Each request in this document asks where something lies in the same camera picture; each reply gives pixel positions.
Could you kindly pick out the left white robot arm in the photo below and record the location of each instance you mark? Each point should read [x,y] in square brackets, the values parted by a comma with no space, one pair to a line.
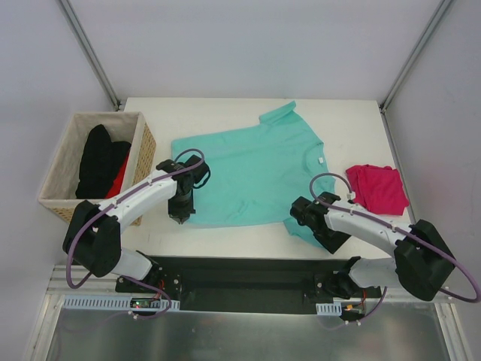
[93,239]

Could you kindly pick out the left white cable duct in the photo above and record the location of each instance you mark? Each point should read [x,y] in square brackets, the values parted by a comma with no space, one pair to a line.
[118,303]

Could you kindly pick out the aluminium rail frame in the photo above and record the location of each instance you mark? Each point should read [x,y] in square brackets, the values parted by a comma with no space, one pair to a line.
[403,284]

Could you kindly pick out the black garment in basket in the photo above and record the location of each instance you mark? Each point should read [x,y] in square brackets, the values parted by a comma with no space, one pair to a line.
[99,163]

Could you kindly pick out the red garment in basket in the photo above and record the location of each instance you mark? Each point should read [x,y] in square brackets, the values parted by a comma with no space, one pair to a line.
[118,180]

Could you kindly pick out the right white cable duct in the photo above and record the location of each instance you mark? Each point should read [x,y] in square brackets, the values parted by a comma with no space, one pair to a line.
[333,309]

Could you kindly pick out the teal t-shirt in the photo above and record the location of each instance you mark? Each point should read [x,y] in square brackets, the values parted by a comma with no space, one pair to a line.
[258,172]

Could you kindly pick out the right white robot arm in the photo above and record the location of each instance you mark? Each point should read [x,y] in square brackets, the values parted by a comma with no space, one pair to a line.
[415,253]

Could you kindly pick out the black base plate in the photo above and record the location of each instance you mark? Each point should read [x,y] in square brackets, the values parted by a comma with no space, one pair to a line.
[269,286]

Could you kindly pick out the left aluminium corner post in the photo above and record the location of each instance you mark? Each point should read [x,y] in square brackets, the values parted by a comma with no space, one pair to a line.
[89,52]

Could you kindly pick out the aluminium corner post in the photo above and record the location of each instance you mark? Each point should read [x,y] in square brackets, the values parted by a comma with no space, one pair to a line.
[89,52]
[433,24]

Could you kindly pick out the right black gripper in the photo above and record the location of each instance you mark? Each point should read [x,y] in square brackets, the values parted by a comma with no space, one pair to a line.
[334,241]

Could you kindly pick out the white cable duct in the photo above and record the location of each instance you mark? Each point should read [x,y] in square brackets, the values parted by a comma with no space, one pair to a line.
[333,309]
[118,303]

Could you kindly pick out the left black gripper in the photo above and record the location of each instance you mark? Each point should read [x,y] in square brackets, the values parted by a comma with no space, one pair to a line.
[180,213]

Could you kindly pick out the right aluminium corner post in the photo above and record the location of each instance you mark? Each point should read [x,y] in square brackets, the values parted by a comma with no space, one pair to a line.
[433,24]

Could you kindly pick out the wicker laundry basket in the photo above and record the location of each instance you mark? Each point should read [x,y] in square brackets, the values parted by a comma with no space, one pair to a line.
[58,191]

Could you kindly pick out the pink folded t-shirt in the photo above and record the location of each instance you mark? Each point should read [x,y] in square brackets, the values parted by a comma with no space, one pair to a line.
[378,189]

